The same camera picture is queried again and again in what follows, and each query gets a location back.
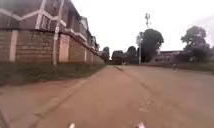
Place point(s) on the small tree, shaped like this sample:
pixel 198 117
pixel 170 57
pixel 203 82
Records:
pixel 105 53

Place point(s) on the kerb between path and road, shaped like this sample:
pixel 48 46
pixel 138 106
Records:
pixel 119 68

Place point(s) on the distant trees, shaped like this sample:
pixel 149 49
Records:
pixel 117 56

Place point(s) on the utility pole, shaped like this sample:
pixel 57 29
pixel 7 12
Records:
pixel 139 53

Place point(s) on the red brick path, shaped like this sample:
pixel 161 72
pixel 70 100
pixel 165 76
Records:
pixel 105 100

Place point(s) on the large dark tree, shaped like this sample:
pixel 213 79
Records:
pixel 151 41

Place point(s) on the pale pole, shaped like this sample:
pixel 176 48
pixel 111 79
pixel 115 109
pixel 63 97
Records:
pixel 55 43

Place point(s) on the lattice mast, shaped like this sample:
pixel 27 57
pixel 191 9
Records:
pixel 147 20

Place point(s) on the low building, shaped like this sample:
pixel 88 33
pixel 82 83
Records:
pixel 166 56

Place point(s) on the grey kerb beside grass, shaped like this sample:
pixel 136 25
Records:
pixel 58 101

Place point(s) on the robot's own part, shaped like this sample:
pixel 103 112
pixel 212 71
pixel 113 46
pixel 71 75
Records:
pixel 71 125
pixel 140 125

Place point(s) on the grass and dirt verge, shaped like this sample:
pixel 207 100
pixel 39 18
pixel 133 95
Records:
pixel 35 73

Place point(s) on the reddish paved road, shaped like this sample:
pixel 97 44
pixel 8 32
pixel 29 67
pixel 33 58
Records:
pixel 188 90

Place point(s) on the tall tree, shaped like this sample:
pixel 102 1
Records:
pixel 195 36

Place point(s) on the grass verge beside road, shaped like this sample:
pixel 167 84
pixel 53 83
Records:
pixel 201 66

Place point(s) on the multi-storey building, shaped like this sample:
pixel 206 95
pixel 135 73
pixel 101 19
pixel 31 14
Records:
pixel 25 13

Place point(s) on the brick boundary wall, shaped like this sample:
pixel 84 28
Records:
pixel 35 46

